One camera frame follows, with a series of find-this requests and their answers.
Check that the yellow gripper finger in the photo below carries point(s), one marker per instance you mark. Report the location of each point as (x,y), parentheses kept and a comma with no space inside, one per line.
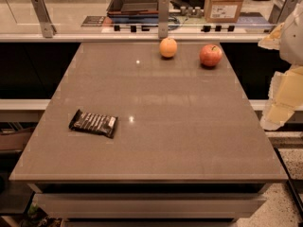
(272,40)
(285,97)

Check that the red apple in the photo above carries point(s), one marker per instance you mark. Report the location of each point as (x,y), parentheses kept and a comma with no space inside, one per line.
(210,55)

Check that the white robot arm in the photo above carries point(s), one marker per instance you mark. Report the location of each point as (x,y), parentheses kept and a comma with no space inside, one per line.
(291,41)

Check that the black rxbar chocolate wrapper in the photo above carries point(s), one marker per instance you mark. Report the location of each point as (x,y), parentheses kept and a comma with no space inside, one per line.
(94,123)

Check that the cardboard box with label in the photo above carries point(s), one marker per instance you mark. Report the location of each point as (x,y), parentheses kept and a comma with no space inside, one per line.
(222,11)

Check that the orange fruit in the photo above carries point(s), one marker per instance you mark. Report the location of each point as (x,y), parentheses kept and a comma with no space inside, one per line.
(168,47)

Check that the open grey orange tray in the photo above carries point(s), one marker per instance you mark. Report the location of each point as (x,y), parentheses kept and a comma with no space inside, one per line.
(133,7)

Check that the grey table drawer front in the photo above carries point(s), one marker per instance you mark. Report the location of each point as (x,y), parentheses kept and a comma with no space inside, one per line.
(161,206)

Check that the right metal glass bracket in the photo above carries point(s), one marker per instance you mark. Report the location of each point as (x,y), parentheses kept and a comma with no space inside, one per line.
(281,10)

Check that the metal glass bracket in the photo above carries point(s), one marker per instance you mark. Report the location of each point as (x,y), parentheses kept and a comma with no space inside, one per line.
(47,27)
(163,18)
(281,10)

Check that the centre metal glass bracket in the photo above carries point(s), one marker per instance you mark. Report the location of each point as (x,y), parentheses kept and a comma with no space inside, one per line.
(163,18)

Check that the left metal glass bracket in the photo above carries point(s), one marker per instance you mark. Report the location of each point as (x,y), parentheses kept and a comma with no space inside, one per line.
(47,27)

